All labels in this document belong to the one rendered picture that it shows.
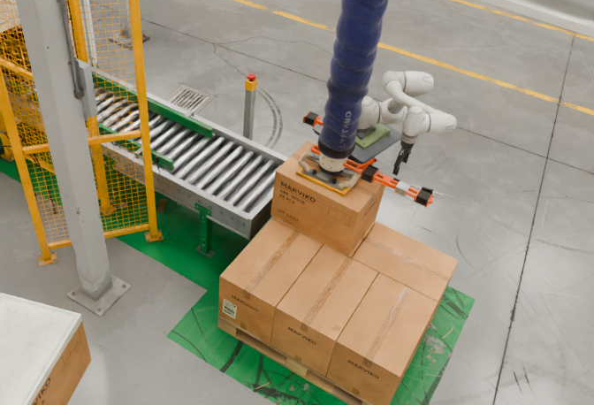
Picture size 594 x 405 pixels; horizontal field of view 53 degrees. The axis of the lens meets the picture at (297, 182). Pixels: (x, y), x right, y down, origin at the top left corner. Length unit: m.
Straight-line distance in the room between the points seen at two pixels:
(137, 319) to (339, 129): 1.85
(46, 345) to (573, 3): 2.53
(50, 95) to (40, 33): 0.34
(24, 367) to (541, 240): 3.95
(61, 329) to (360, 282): 1.75
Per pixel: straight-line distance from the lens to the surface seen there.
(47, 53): 2.99
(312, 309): 3.54
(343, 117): 3.36
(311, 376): 3.92
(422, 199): 3.54
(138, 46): 3.54
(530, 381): 4.38
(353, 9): 3.03
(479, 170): 5.70
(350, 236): 3.71
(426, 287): 3.82
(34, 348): 2.92
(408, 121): 3.26
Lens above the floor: 3.42
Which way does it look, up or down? 42 degrees down
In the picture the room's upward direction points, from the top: 8 degrees clockwise
